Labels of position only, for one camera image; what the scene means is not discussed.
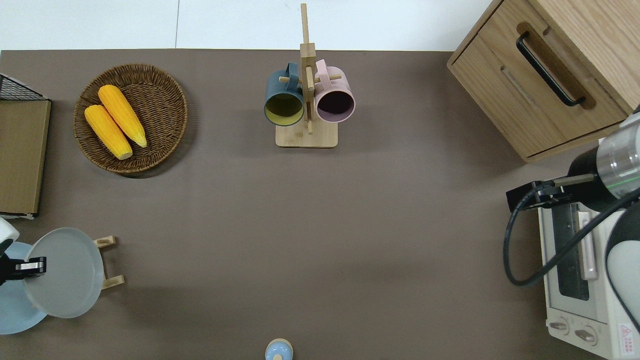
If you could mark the light blue plate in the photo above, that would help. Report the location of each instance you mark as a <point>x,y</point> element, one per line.
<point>15,310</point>

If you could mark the dark blue mug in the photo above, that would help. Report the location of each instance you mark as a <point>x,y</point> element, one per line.
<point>282,107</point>

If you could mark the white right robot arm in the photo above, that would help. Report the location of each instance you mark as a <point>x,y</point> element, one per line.
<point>620,160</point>

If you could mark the yellow corn cob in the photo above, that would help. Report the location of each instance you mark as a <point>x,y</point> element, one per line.
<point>122,115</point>
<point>107,132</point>

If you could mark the gray plate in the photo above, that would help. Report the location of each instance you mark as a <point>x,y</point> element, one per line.
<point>65,280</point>

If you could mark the wooden drawer cabinet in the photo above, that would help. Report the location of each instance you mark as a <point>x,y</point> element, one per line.
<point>500,90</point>

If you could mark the wooden mug tree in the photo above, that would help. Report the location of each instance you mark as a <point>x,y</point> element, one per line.
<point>306,135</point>

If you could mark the wooden board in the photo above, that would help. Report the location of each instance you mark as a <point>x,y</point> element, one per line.
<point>22,155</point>

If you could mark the small blue cup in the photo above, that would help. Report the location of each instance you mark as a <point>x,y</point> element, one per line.
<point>278,350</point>

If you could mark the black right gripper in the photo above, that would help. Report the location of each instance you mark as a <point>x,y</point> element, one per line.
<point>525,196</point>

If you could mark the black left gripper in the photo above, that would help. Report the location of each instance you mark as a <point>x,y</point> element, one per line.
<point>7,270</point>

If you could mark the cream toaster oven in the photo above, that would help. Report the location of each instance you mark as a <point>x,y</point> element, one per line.
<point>565,310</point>

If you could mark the brown wicker basket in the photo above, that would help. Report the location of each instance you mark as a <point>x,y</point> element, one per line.
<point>160,115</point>

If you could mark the low wooden plate rack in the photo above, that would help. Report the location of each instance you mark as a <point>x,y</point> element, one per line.
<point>111,281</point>

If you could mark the pink mug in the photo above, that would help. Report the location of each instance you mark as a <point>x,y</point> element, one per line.
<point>336,102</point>

